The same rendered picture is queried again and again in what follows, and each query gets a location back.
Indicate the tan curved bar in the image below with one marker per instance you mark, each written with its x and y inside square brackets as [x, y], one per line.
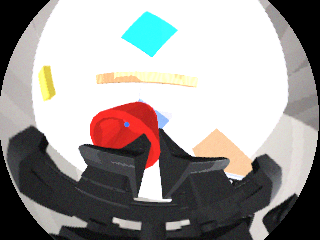
[147, 77]

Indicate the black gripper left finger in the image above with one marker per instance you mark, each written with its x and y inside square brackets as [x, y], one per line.
[129, 161]

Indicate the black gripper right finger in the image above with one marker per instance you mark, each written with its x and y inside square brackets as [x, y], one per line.
[175, 164]

